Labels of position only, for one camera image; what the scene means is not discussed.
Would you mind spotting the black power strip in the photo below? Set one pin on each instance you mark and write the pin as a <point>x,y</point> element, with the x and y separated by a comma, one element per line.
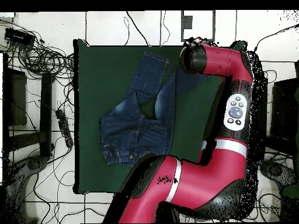
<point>64,127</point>

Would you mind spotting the black metal frame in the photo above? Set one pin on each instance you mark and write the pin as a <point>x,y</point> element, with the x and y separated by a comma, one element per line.
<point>285,109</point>
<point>46,105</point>

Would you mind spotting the blue denim jeans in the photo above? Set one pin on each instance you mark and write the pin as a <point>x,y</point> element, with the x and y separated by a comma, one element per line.
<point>126,135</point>

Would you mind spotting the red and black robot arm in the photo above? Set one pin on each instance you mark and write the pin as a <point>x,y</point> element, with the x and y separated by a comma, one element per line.
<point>203,184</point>

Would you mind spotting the dark green table cloth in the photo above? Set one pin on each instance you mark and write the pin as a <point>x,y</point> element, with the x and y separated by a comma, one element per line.
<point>98,93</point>

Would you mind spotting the black flat device box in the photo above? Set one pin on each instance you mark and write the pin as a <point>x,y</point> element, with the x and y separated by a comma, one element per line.
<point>18,36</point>

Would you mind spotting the grey square frame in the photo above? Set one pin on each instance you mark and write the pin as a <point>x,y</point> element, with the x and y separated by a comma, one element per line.
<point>186,23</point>

